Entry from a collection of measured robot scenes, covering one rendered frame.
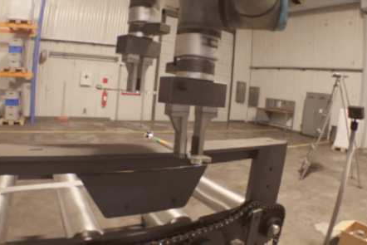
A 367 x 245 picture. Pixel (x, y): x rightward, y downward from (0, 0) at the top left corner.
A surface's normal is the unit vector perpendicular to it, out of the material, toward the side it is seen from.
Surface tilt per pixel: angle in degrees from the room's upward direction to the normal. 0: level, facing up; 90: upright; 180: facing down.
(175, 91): 90
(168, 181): 90
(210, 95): 90
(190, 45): 90
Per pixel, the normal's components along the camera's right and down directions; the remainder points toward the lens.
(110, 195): 0.53, 0.15
